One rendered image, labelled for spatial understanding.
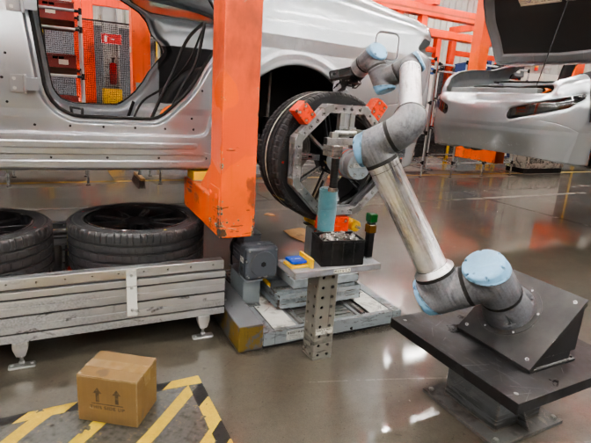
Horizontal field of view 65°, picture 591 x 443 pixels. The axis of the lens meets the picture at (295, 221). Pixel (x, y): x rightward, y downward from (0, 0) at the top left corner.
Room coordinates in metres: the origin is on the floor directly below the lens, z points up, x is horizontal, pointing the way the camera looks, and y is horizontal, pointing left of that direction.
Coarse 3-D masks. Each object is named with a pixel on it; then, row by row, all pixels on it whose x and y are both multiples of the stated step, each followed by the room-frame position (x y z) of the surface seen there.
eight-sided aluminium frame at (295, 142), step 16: (320, 112) 2.22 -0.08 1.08; (336, 112) 2.26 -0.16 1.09; (352, 112) 2.30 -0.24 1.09; (368, 112) 2.34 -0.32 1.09; (304, 128) 2.18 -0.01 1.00; (288, 160) 2.21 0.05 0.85; (288, 176) 2.20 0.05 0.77; (304, 192) 2.19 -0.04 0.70; (368, 192) 2.36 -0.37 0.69; (352, 208) 2.32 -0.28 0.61
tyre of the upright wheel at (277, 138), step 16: (304, 96) 2.39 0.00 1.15; (320, 96) 2.31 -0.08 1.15; (336, 96) 2.35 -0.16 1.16; (352, 96) 2.40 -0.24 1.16; (288, 112) 2.30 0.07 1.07; (288, 128) 2.24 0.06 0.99; (272, 144) 2.27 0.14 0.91; (288, 144) 2.24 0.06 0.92; (272, 160) 2.24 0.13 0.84; (272, 176) 2.27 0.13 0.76; (272, 192) 2.39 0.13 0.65; (288, 192) 2.25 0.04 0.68; (304, 208) 2.29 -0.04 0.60
